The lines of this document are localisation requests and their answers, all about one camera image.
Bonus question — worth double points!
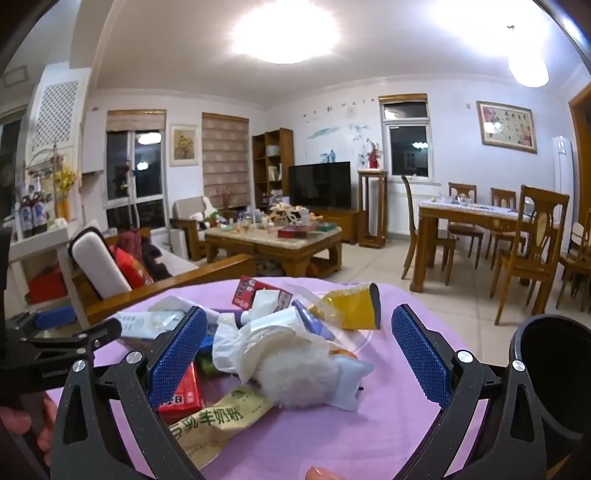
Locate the white lattice panel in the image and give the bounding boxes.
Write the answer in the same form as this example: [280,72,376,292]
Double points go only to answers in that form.
[25,68,93,176]

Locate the blue plastic packet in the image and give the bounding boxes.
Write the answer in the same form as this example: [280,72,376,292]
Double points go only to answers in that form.
[291,299,341,342]

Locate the green packet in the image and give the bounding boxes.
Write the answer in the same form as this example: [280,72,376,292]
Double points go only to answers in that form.
[196,353,232,377]

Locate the black round bin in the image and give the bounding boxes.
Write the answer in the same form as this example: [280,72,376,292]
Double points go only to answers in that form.
[508,315,591,462]

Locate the white fluffy ball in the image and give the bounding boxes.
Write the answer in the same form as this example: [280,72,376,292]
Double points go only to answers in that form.
[256,344,342,409]

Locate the wooden television cabinet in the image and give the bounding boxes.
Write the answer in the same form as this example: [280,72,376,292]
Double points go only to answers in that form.
[318,209,360,244]

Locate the white radiator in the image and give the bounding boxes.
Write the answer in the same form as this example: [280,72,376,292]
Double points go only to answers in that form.
[388,191,448,232]

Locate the round ceiling lamp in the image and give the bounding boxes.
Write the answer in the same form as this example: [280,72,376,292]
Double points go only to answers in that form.
[231,0,342,64]

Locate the dark clothes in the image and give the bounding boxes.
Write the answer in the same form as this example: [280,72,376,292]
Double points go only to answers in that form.
[115,228,174,280]

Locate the wooden armchair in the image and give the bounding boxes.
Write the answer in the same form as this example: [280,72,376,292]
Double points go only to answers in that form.
[170,196,218,259]

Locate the red paper box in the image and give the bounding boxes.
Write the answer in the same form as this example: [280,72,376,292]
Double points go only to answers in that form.
[157,362,206,423]

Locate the wooden dining chair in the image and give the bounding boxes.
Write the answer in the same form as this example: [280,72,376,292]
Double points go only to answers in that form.
[401,175,455,284]
[489,185,570,326]
[556,222,591,310]
[489,187,527,268]
[447,182,485,257]

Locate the yellow-green sachet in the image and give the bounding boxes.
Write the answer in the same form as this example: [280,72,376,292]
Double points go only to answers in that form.
[168,385,275,469]

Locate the dark labelled bottle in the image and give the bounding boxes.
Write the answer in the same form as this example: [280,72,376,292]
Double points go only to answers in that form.
[17,182,34,238]
[32,182,49,236]

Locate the sunflower picture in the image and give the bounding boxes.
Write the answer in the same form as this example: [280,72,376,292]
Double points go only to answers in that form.
[169,124,200,167]

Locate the wooden bookshelf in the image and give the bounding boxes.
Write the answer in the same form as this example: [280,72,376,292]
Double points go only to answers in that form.
[252,128,295,208]

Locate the wooden coffee table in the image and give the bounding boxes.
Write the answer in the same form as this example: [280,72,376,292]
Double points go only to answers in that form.
[204,224,343,278]

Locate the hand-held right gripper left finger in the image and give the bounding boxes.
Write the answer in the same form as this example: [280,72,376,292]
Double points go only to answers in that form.
[48,305,208,480]

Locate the red cushion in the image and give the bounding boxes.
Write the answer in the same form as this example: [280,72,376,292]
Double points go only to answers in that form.
[113,247,155,289]

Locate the white cushion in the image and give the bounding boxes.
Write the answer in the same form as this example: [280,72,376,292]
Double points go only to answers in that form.
[68,227,132,301]

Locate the balcony window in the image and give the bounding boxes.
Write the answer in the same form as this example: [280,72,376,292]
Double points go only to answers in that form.
[105,129,166,229]

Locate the white tissue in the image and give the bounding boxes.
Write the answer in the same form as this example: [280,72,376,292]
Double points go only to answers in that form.
[212,314,315,384]

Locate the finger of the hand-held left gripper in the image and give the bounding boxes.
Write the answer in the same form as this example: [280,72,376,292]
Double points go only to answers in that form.
[28,318,123,366]

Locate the pale crumpled wrapper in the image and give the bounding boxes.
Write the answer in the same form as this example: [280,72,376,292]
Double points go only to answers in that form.
[330,357,375,411]

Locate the goose plush toy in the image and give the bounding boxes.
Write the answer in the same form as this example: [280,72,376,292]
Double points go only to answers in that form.
[191,196,225,229]

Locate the person's left hand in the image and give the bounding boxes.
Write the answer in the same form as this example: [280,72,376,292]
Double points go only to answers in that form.
[0,397,58,457]

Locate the wooden door frame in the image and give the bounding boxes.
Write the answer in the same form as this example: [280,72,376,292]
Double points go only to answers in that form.
[568,83,591,185]

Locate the small white-framed window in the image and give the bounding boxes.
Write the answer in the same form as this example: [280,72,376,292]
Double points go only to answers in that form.
[379,95,435,181]

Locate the white standing air conditioner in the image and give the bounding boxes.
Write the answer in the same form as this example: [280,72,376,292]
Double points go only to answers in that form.
[551,135,575,227]

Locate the purple tablecloth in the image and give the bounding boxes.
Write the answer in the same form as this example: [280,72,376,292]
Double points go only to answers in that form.
[44,276,518,480]

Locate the white shelf unit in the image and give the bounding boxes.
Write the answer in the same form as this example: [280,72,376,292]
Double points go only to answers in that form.
[9,222,88,324]

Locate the wooden sofa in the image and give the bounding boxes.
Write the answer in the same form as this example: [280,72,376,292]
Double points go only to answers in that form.
[67,222,257,324]

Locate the tall wooden plant stand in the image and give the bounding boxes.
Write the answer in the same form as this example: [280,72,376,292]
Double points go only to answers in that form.
[358,169,389,249]

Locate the wooden dining table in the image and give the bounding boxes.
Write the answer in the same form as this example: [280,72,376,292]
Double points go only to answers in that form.
[411,199,561,292]

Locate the purple bottle with white top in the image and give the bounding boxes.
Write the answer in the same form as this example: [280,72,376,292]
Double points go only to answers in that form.
[210,307,303,330]

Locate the framed floral picture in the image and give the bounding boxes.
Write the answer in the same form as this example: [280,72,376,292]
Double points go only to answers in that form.
[476,100,539,154]

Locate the white printed packet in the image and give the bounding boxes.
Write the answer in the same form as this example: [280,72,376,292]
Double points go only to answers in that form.
[113,310,185,342]

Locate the red drink carton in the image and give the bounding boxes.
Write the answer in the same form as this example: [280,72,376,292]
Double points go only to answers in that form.
[232,276,284,311]

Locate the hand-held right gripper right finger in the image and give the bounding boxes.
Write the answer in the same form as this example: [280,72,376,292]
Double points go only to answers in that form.
[390,304,561,480]

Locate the beige roller blind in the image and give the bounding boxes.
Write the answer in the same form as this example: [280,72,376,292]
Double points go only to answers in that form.
[202,112,250,208]

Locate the red storage box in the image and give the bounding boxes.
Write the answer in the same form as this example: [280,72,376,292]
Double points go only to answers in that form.
[27,267,69,303]

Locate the yellow foil packet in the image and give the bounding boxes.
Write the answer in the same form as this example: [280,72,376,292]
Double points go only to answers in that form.
[318,282,383,330]

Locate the yellow flowers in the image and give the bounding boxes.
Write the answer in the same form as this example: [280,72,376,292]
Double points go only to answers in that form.
[53,166,79,221]

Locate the folded white napkin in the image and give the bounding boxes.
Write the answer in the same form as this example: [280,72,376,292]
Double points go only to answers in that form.
[252,288,294,319]

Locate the black television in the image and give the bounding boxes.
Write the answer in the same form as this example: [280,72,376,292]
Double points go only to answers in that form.
[288,161,352,210]

